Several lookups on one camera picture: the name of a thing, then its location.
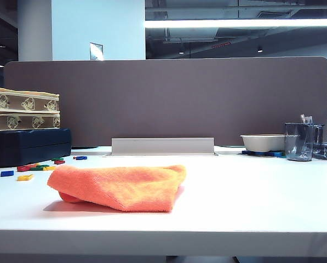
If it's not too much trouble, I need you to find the clear plastic holder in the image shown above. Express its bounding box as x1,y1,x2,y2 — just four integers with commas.
312,123,325,146

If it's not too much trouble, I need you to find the ceiling light strip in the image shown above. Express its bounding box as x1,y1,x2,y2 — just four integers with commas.
144,18,327,28

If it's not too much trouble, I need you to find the silver wall sign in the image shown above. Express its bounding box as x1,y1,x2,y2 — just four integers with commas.
89,42,104,61

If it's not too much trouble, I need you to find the dark blue case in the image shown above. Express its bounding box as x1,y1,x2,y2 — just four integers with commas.
0,128,72,168

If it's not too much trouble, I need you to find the grey cable tray flap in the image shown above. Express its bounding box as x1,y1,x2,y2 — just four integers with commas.
111,137,215,156

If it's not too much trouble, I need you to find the white column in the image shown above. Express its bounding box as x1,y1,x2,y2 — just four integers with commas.
17,0,53,62

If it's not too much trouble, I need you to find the grey transparent cup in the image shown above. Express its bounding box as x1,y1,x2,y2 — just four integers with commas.
283,122,315,162

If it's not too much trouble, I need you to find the brown cartoon print box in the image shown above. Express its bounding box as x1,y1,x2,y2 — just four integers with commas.
0,85,60,113
0,111,61,132

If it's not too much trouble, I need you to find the orange microfibre cloth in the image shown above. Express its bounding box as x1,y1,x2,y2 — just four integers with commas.
47,164,187,213

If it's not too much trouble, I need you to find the brown desk partition panel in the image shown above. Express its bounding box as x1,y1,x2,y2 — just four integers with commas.
3,56,327,148

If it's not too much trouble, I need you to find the white bowl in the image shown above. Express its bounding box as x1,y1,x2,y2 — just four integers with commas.
239,133,287,152

